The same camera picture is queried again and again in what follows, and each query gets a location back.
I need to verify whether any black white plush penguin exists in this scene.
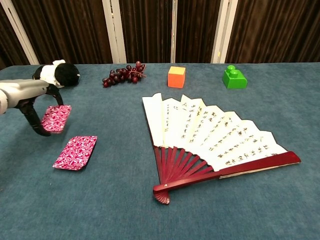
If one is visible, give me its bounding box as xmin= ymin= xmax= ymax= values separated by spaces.
xmin=32 ymin=59 xmax=81 ymax=89

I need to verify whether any red ribbed paper folding fan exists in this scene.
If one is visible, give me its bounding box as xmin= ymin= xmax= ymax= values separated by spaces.
xmin=141 ymin=92 xmax=302 ymax=205

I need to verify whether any white frame post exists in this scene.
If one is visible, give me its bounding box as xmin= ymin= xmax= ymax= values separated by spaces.
xmin=0 ymin=0 xmax=40 ymax=65
xmin=101 ymin=0 xmax=127 ymax=64
xmin=170 ymin=0 xmax=178 ymax=64
xmin=210 ymin=0 xmax=239 ymax=64

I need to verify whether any orange yellow cube block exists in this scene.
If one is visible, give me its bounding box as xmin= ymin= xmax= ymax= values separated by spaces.
xmin=167 ymin=66 xmax=187 ymax=89

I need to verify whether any grey black left robot hand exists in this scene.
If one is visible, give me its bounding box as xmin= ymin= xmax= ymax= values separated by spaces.
xmin=0 ymin=78 xmax=65 ymax=138

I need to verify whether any green toy building brick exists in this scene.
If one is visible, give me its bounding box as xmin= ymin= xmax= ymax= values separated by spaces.
xmin=222 ymin=64 xmax=248 ymax=90

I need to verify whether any pink patterned card deck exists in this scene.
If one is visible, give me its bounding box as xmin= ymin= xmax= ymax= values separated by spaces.
xmin=40 ymin=104 xmax=73 ymax=134
xmin=52 ymin=135 xmax=98 ymax=171

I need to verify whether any dark brown curtain panel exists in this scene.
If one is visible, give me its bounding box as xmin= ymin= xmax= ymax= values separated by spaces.
xmin=118 ymin=0 xmax=174 ymax=64
xmin=11 ymin=0 xmax=114 ymax=65
xmin=174 ymin=0 xmax=222 ymax=64
xmin=225 ymin=0 xmax=320 ymax=64
xmin=0 ymin=6 xmax=31 ymax=71

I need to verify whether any teal velvet table cloth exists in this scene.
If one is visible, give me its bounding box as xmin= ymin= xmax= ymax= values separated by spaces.
xmin=0 ymin=61 xmax=320 ymax=240

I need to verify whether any dark red grape bunch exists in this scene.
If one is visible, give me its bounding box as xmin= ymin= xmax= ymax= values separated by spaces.
xmin=102 ymin=60 xmax=147 ymax=88

